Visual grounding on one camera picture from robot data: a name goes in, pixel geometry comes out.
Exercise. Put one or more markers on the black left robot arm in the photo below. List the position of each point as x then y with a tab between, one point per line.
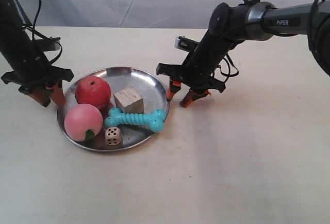
18	33

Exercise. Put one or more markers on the pink toy peach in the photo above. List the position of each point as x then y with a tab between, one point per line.
83	122

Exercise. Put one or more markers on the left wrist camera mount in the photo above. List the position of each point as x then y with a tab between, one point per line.
50	44

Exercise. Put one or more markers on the light wooden cube block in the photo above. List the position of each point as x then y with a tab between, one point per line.
129	100

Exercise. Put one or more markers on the teal rubber bone toy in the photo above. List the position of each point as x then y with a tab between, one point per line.
154	121

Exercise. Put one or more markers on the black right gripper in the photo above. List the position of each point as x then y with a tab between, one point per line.
194	72

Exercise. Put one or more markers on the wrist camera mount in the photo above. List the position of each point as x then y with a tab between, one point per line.
50	44
185	44

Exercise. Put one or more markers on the small wooden die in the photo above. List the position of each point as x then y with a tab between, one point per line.
113	136

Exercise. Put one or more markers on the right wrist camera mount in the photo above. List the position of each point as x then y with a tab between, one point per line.
185	44

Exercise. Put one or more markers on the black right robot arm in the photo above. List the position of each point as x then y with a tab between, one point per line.
231	26

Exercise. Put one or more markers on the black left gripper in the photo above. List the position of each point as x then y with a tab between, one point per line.
34	74

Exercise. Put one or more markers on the red toy apple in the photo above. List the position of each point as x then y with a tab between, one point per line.
93	90

